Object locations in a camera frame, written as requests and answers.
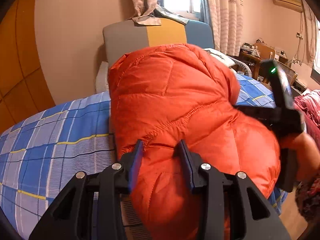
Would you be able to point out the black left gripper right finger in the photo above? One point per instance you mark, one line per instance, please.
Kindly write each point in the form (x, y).
(231, 203)

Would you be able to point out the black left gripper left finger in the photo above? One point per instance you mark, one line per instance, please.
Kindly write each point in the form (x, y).
(92, 198)

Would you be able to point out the orange quilted down jacket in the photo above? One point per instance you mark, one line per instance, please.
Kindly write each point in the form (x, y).
(165, 94)

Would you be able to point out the person's right hand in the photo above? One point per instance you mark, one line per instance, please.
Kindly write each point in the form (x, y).
(307, 154)

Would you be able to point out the pink blanket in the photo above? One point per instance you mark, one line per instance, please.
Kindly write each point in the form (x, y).
(308, 105)

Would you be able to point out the wicker wooden chair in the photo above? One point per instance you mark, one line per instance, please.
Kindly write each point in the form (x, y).
(264, 72)

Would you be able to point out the cluttered wooden desk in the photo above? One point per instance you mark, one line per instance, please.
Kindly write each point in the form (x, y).
(259, 51)

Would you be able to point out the blue plaid bed sheet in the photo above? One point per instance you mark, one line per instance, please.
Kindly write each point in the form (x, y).
(42, 153)

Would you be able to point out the white printed pillow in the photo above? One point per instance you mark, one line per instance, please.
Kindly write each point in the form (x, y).
(226, 60)

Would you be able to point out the pink patterned right curtain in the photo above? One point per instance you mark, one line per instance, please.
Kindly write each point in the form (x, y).
(227, 24)

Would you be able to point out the wooden wardrobe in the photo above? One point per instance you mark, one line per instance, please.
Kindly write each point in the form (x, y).
(24, 91)

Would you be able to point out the grey yellow blue headboard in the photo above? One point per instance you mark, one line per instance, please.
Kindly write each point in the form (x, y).
(127, 36)

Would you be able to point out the wall air conditioner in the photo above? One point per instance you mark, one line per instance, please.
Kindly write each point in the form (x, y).
(289, 4)

